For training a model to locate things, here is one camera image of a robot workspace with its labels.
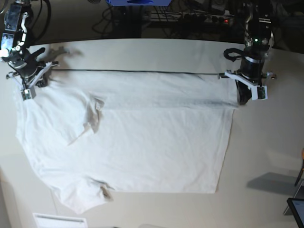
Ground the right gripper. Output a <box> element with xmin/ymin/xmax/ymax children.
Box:
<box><xmin>8</xmin><ymin>47</ymin><xmax>49</xmax><ymax>88</ymax></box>

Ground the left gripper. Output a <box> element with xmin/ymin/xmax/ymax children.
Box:
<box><xmin>236</xmin><ymin>56</ymin><xmax>265</xmax><ymax>105</ymax></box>

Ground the white T-shirt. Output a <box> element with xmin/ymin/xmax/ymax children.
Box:
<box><xmin>14</xmin><ymin>71</ymin><xmax>238</xmax><ymax>214</ymax></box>

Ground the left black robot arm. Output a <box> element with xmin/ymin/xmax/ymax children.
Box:
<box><xmin>218</xmin><ymin>0</ymin><xmax>277</xmax><ymax>105</ymax></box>

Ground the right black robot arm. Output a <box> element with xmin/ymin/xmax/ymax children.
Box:
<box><xmin>0</xmin><ymin>0</ymin><xmax>51</xmax><ymax>89</ymax></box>

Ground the black power strip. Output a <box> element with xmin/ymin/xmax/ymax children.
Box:
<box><xmin>148</xmin><ymin>10</ymin><xmax>234</xmax><ymax>25</ymax></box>

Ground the black tripod leg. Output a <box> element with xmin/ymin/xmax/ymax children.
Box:
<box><xmin>294</xmin><ymin>164</ymin><xmax>304</xmax><ymax>186</ymax></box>

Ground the blue box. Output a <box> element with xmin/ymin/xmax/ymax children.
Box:
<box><xmin>106</xmin><ymin>0</ymin><xmax>171</xmax><ymax>6</ymax></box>

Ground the tablet on stand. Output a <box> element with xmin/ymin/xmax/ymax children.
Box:
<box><xmin>283</xmin><ymin>180</ymin><xmax>304</xmax><ymax>228</ymax></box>

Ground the white paper sheet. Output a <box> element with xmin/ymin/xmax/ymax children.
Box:
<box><xmin>33</xmin><ymin>213</ymin><xmax>88</xmax><ymax>228</ymax></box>

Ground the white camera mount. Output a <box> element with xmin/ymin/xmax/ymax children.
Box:
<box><xmin>6</xmin><ymin>61</ymin><xmax>59</xmax><ymax>101</ymax></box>
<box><xmin>218</xmin><ymin>70</ymin><xmax>277</xmax><ymax>100</ymax></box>

